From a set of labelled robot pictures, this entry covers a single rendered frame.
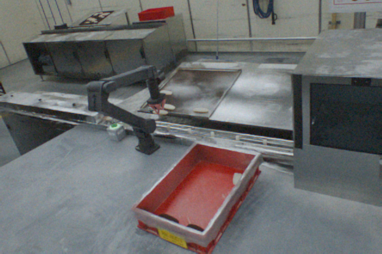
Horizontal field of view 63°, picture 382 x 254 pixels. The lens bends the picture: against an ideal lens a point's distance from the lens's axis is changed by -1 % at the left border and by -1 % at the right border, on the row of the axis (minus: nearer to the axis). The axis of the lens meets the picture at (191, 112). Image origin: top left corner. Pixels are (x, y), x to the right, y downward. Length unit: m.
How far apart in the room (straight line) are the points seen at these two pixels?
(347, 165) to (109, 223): 0.91
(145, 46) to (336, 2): 2.97
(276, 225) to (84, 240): 0.71
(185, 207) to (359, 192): 0.64
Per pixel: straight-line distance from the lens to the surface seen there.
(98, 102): 1.34
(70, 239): 1.36
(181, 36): 5.42
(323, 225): 1.19
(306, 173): 1.26
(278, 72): 1.99
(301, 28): 5.18
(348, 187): 1.26
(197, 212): 1.25
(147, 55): 4.47
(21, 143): 3.09
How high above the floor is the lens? 1.69
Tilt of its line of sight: 26 degrees down
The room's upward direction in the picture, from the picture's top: 11 degrees counter-clockwise
